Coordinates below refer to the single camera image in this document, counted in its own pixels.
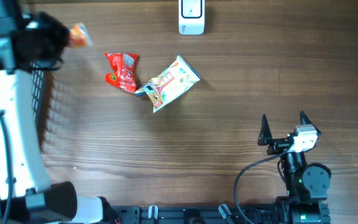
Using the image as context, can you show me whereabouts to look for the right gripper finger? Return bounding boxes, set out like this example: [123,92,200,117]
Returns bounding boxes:
[300,111,321,136]
[257,114,273,146]

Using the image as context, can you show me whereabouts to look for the small orange snack packet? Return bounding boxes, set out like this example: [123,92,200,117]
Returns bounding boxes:
[69,22,93,48]

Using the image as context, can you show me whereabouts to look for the red crinkled snack packet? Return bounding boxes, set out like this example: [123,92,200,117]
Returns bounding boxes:
[104,52,138,93]

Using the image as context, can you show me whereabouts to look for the yellow snack bag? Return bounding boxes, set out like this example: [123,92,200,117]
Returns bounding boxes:
[135,54,201,113]

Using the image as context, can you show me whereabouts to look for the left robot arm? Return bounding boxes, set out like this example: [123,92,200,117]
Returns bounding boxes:
[0,1,120,223]

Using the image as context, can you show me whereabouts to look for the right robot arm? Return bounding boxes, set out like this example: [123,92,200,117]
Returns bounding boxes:
[257,112,331,224]

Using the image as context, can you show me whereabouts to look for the white barcode scanner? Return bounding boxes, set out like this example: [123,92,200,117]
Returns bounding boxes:
[178,0,205,35]

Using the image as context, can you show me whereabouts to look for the grey plastic shopping basket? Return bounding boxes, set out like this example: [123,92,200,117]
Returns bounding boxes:
[0,60,47,169]

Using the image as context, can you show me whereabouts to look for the right black cable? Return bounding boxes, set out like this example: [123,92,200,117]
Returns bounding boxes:
[233,143,294,224]

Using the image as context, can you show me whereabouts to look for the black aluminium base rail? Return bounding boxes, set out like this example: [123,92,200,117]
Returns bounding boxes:
[104,203,332,224]

